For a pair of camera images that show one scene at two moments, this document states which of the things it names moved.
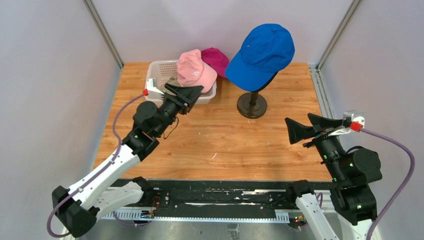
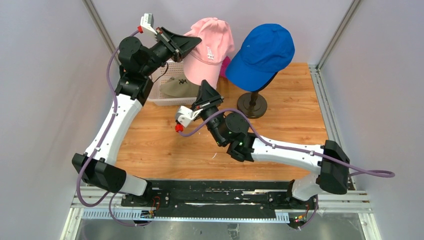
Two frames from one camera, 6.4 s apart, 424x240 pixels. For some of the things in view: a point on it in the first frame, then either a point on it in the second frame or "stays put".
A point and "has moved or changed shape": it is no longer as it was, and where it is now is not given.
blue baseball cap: x=266 y=49 stays put
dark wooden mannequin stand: x=252 y=105 stays put
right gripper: x=296 y=130 -> x=207 y=99
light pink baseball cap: x=193 y=71 has moved or changed shape
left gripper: x=190 y=93 -> x=182 y=45
